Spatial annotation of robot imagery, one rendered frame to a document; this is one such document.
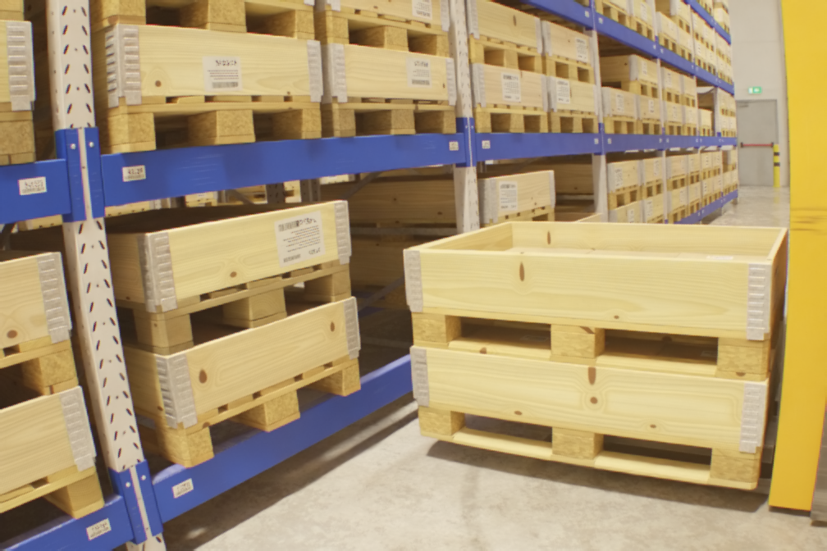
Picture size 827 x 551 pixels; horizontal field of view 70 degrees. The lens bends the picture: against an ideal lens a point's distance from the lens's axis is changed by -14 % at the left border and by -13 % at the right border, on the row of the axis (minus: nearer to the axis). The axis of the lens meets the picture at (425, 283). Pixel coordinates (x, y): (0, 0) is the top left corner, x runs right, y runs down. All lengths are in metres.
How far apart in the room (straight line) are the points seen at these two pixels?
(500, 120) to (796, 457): 2.28
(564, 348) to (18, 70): 1.70
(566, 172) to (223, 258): 3.56
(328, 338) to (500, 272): 0.62
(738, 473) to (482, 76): 2.14
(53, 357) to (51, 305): 0.13
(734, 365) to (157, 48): 1.81
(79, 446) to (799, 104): 2.06
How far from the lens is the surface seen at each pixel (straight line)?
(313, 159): 2.30
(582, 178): 5.12
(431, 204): 3.46
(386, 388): 2.68
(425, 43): 3.03
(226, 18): 2.08
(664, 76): 6.94
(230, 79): 2.05
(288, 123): 2.31
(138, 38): 1.87
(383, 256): 3.67
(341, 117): 2.42
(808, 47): 1.93
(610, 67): 5.95
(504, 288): 2.15
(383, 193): 3.62
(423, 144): 2.83
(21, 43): 1.73
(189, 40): 1.98
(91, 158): 1.78
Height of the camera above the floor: 1.11
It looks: 11 degrees down
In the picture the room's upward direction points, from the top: 4 degrees counter-clockwise
